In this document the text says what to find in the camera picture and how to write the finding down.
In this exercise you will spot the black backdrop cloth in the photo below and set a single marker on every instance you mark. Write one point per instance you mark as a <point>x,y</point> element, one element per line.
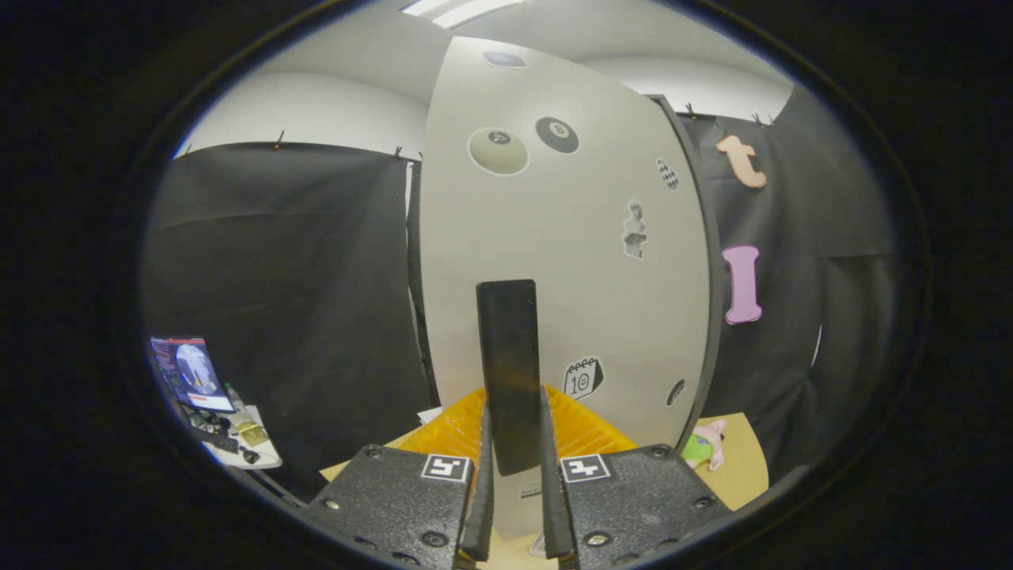
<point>277,277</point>

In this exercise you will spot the green plush toy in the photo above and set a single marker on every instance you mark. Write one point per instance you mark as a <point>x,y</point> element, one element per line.
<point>696,450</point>

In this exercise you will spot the grey shoe cabinet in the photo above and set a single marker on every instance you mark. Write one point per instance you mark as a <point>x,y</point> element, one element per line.
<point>715,229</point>

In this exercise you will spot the long ceiling light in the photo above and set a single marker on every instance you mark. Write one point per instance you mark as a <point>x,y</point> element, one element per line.
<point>459,11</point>

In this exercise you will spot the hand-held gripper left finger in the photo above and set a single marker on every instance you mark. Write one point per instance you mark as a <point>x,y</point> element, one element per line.
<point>483,514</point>

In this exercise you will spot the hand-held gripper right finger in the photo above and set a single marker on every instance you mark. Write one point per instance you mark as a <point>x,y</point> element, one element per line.
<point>552,514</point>

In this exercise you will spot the light grey shoe cabinet door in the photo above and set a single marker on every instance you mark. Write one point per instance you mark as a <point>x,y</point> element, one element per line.
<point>570,301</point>

